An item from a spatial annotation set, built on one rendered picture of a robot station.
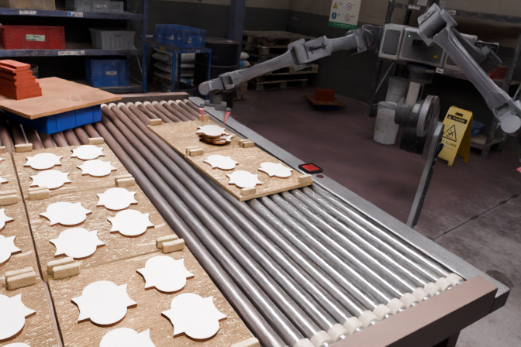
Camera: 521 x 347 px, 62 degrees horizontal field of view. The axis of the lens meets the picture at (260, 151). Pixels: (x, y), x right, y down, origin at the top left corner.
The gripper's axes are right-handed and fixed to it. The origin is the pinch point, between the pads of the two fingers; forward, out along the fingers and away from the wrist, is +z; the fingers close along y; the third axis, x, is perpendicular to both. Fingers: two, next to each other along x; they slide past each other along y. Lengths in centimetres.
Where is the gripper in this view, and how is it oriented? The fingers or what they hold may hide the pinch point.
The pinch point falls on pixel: (213, 121)
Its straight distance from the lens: 203.2
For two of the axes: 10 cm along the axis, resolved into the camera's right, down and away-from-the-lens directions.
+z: -1.3, 9.2, 3.7
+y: 9.9, 0.7, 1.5
